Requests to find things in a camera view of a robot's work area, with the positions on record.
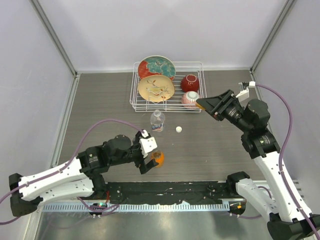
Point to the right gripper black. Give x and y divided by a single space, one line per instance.
216 106

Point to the pink patterned bowl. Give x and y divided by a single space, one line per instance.
189 99

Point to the white slotted cable duct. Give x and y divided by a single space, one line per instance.
183 207

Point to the white wire dish rack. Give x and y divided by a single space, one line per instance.
173 104

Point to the red bowl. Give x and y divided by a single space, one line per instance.
190 83

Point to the white bottle cap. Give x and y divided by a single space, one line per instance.
178 129

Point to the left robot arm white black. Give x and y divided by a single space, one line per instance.
82 176

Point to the orange juice bottle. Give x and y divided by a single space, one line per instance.
158 157

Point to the clear plastic water bottle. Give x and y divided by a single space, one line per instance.
157 120

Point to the red teal floral plate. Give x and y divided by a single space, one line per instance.
156 65

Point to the orange bottle cap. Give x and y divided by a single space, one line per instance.
199 106

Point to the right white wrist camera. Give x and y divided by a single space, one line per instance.
245 90

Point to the beige bird plate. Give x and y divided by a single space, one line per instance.
156 88

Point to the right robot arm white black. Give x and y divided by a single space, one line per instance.
286 214

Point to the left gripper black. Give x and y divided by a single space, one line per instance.
144 167

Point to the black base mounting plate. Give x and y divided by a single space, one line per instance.
164 193

